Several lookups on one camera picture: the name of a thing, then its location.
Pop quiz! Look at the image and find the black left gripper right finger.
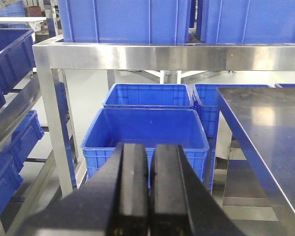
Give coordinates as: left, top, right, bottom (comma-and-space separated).
150, 145, 244, 236

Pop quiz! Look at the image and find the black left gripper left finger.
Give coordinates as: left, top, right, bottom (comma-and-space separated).
16, 143, 148, 236

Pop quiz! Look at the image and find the blue crate on shelf left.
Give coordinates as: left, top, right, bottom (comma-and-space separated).
58, 0, 191, 45

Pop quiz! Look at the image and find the blue crate on shelf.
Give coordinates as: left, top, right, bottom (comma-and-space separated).
58, 0, 191, 45
196, 0, 295, 44

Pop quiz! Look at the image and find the blue crate on shelf right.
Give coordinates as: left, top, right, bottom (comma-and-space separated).
196, 0, 295, 44

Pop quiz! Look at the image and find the blue floor crate near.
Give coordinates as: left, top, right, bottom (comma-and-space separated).
81, 108, 209, 181

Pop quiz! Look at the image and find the blue floor crate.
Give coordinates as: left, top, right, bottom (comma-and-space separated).
81, 108, 209, 181
103, 84, 194, 109
193, 84, 271, 139

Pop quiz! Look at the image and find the blue floor crate far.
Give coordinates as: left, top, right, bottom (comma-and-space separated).
103, 84, 194, 109

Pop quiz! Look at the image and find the blue floor crate right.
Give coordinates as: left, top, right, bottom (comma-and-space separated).
193, 84, 271, 139

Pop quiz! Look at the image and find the blue crate lower left rack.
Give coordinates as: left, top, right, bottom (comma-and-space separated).
0, 110, 44, 214

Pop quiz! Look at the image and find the steel left side rack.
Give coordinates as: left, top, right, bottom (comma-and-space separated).
0, 76, 57, 236

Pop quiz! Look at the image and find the blue crate on left rack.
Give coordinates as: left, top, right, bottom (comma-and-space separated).
0, 28, 36, 94

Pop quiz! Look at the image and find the white metal frame background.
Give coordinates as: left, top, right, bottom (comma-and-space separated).
120, 70, 207, 85

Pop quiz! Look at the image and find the stainless steel shelf frame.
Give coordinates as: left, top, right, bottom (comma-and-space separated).
33, 36, 295, 196

